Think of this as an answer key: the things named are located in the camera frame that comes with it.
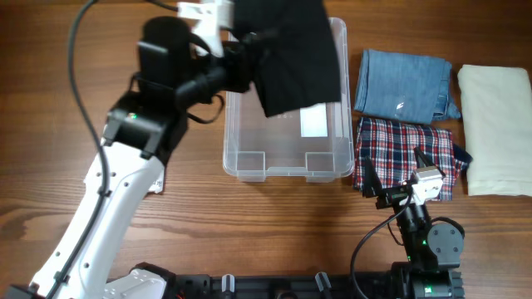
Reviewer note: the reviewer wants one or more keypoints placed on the cream cloth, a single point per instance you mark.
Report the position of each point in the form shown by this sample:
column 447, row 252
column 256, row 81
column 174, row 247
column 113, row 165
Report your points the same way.
column 496, row 112

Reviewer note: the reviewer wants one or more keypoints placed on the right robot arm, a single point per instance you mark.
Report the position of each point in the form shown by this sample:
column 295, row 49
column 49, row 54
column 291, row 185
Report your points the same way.
column 433, row 246

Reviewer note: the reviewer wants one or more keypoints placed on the white label in bin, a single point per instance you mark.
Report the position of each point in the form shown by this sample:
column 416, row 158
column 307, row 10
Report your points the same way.
column 313, row 121

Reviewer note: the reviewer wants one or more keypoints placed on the clear plastic storage bin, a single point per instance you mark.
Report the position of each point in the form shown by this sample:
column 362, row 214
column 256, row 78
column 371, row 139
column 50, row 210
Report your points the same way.
column 257, row 147

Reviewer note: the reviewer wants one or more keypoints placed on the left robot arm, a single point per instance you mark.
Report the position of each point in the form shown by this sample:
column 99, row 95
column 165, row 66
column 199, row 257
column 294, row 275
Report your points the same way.
column 179, row 67

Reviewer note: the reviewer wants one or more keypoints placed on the red plaid shirt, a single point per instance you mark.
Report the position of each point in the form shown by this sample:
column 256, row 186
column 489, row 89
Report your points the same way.
column 390, row 145

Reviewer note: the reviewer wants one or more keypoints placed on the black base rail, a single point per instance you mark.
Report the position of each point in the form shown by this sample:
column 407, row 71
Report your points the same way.
column 320, row 285

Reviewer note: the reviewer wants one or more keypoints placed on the black garment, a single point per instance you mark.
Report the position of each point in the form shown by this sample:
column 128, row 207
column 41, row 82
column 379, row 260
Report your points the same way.
column 296, row 64

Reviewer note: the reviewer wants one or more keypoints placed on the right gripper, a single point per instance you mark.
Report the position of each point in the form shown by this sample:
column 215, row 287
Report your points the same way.
column 373, row 188

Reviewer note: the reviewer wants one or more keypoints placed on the blue denim jeans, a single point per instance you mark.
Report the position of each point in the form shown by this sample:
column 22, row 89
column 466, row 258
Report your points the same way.
column 405, row 87

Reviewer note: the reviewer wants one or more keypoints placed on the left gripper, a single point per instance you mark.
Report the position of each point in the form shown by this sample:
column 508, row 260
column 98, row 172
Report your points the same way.
column 238, row 66

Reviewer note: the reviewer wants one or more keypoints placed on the white printed t-shirt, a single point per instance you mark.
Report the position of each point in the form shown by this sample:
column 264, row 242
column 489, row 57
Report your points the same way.
column 156, row 182

